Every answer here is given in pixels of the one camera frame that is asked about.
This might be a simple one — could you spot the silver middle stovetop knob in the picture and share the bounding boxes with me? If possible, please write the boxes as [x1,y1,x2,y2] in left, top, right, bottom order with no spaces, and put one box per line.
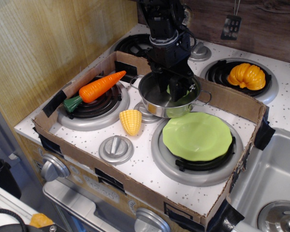
[134,101,161,124]

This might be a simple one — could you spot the back right stove burner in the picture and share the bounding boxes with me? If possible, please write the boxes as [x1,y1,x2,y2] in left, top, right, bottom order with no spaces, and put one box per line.
[200,58,279,104]

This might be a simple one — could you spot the silver right oven knob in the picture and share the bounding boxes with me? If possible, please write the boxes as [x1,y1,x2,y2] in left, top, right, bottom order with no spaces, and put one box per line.
[134,207,171,232]

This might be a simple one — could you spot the silver sink drain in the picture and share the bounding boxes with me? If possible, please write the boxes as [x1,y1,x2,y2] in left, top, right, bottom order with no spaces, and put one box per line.
[257,201,290,232]

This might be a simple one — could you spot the orange object bottom left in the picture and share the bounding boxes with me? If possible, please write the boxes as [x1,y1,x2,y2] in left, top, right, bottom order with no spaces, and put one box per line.
[29,213,54,228]

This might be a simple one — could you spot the silver oven knob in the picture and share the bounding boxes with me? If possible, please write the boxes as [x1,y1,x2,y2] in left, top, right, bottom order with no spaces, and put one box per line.
[41,153,70,182]
[134,207,171,232]

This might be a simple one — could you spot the front right stove burner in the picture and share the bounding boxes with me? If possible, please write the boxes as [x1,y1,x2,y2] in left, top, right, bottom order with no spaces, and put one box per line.
[151,119,244,187]

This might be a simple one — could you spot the silver front stovetop knob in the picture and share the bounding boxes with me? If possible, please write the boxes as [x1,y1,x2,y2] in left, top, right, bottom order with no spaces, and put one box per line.
[99,135,134,165]

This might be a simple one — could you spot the silver back stovetop knob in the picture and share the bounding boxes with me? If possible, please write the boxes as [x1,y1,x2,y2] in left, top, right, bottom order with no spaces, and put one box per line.
[189,42,212,62]

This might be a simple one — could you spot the silver slotted spatula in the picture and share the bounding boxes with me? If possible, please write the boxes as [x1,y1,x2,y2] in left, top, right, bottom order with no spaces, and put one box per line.
[220,0,242,41]

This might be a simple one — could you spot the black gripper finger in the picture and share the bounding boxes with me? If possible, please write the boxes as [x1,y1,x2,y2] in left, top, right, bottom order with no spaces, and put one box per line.
[154,72,170,93]
[169,76,195,102]

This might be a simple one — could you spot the front left stove burner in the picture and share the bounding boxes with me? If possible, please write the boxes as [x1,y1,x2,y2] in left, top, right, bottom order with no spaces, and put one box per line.
[58,82,130,131]

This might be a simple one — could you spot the silver slotted ladle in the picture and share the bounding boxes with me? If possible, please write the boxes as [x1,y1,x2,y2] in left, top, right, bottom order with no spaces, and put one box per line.
[182,4,194,28]

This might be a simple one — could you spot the silver stovetop knob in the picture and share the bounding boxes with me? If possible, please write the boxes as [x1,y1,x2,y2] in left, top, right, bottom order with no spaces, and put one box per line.
[189,42,212,62]
[99,135,134,165]
[134,101,161,124]

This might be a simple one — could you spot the orange toy carrot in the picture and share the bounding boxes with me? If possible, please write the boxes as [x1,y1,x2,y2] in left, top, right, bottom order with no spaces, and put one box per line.
[63,71,126,113]

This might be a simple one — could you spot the silver metal pot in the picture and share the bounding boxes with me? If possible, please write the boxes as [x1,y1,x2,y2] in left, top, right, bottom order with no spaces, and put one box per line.
[130,73,212,118]

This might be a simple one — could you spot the silver sink basin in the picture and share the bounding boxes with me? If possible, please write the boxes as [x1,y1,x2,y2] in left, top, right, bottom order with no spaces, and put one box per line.
[230,128,290,232]

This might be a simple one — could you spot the silver left oven knob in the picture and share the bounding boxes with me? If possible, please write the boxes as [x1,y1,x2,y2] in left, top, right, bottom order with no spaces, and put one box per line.
[41,153,70,182]

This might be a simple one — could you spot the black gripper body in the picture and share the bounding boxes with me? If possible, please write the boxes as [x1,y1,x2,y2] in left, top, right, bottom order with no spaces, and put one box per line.
[147,30,193,79]

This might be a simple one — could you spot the orange toy pumpkin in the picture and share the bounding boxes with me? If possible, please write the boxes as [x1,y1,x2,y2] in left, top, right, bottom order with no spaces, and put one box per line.
[227,63,266,90]

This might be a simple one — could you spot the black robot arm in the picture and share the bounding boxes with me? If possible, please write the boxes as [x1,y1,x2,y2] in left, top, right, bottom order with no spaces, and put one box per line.
[137,0,195,102]

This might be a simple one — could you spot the green plastic plate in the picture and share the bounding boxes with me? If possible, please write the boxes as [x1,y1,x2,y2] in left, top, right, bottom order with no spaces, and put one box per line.
[162,112,232,161]

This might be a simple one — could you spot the light green toy broccoli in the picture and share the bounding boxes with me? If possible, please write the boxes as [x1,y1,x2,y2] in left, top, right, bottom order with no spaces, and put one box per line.
[166,85,190,98]

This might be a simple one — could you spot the yellow toy corn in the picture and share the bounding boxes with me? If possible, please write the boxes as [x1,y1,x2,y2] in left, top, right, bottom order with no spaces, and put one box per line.
[119,109,142,136]

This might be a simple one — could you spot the silver oven door handle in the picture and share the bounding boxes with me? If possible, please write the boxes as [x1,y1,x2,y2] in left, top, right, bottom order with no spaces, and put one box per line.
[43,180,116,232]

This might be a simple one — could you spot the back left stove burner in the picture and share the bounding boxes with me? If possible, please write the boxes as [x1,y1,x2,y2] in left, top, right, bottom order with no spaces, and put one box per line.
[110,34,153,58]

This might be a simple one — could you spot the stove burner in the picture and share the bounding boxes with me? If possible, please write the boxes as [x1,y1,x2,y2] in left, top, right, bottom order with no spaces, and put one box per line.
[200,58,279,104]
[58,82,130,131]
[151,119,244,187]
[110,34,153,58]

